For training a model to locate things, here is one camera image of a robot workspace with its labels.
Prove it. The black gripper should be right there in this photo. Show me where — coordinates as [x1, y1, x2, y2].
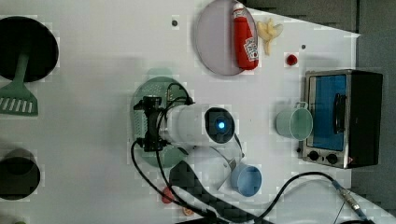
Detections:
[134, 96, 166, 152]

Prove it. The green plastic strainer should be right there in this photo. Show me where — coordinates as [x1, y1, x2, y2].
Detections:
[131, 68, 192, 168]

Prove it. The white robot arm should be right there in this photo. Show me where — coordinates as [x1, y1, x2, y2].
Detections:
[133, 95, 253, 223]

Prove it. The toy strawberry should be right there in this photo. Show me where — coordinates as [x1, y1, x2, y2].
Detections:
[162, 187, 175, 204]

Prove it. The purple round plate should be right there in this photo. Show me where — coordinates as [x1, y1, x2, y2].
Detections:
[195, 0, 258, 76]

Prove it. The red ketchup bottle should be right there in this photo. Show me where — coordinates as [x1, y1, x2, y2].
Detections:
[233, 3, 259, 70]

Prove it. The toy orange slice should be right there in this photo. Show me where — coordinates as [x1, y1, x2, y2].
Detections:
[182, 208, 194, 217]

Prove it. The green slotted spatula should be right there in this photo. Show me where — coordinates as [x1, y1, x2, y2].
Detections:
[0, 53, 38, 117]

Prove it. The peeled toy banana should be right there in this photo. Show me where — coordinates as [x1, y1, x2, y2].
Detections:
[256, 19, 283, 56]

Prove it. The small red toy fruit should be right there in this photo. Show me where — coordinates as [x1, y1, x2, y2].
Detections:
[286, 54, 298, 66]

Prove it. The green plastic cup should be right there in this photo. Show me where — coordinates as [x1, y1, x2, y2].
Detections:
[276, 102, 313, 141]

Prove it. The black round pot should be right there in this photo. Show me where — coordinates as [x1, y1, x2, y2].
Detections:
[0, 148, 41, 201]

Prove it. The black round pan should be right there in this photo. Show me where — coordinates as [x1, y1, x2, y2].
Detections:
[0, 16, 59, 82]

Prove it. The black toaster oven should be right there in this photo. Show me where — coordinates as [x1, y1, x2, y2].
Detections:
[302, 69, 383, 169]

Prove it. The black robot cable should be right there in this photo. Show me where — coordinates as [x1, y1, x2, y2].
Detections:
[130, 82, 378, 224]

